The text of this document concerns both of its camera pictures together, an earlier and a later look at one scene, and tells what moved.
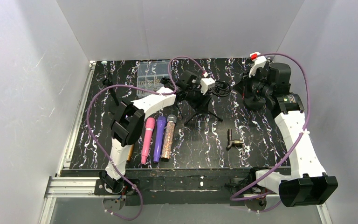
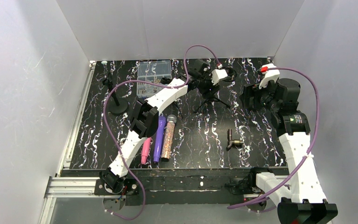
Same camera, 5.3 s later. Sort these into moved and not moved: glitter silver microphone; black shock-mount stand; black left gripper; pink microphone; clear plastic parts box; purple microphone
Moved: black shock-mount stand; black left gripper
Not moved: purple microphone; clear plastic parts box; pink microphone; glitter silver microphone
